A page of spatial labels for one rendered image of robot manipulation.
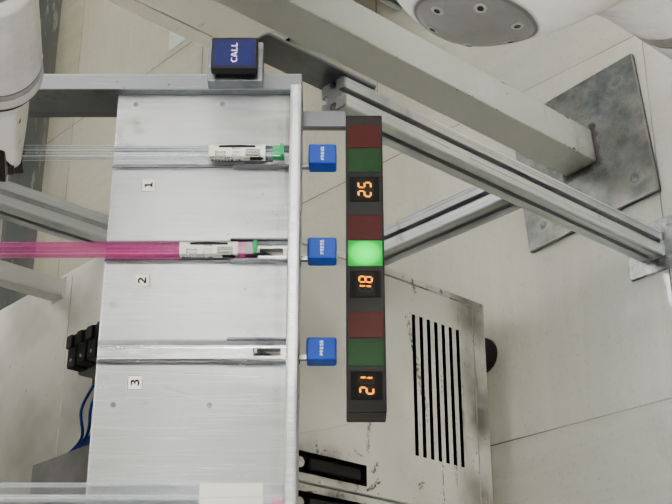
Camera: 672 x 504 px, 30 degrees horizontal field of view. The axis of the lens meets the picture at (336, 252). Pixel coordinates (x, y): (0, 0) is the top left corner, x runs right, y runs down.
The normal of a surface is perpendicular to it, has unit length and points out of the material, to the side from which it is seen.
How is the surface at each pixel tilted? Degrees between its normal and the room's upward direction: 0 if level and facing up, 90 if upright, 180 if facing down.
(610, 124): 0
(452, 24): 82
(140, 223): 48
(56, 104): 90
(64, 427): 0
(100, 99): 90
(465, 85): 90
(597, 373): 0
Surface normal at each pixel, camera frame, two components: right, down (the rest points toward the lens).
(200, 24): 0.00, 0.91
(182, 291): 0.00, -0.41
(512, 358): -0.74, -0.28
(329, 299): 0.67, -0.30
